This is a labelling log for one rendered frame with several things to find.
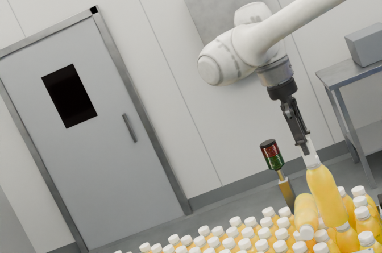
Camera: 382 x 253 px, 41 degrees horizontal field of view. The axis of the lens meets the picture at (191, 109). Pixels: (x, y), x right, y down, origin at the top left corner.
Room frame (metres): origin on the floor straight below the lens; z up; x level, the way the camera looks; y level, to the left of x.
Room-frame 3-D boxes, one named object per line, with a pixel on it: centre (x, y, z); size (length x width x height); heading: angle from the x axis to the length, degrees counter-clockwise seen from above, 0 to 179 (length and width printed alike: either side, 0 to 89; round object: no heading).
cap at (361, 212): (1.37, -0.33, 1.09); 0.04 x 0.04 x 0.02
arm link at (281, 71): (1.29, -0.24, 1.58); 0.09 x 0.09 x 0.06
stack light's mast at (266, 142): (1.82, -0.21, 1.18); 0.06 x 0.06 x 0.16
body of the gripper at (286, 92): (1.29, -0.24, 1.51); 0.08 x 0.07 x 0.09; 161
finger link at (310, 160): (1.27, -0.23, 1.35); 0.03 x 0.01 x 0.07; 71
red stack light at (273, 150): (1.82, -0.21, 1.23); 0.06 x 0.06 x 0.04
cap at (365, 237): (1.23, -0.28, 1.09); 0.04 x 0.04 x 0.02
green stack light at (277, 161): (1.82, -0.21, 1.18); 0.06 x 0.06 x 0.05
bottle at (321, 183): (1.29, -0.24, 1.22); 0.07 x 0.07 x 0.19
